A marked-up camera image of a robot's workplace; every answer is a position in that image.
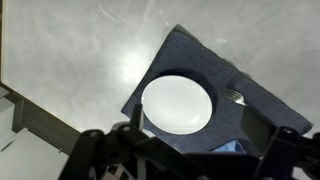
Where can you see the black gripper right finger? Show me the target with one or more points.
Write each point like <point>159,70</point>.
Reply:
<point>256,126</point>

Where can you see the round white plate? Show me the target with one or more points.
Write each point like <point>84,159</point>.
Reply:
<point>176,105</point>

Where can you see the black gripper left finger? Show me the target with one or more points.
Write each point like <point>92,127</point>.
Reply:
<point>137,116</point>

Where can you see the silver metal fork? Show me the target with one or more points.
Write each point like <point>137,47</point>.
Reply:
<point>237,97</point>

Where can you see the dark blue cloth placemat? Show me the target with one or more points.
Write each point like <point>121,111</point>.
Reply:
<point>186,53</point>

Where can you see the crumpled light blue cloth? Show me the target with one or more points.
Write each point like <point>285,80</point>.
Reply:
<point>230,147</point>

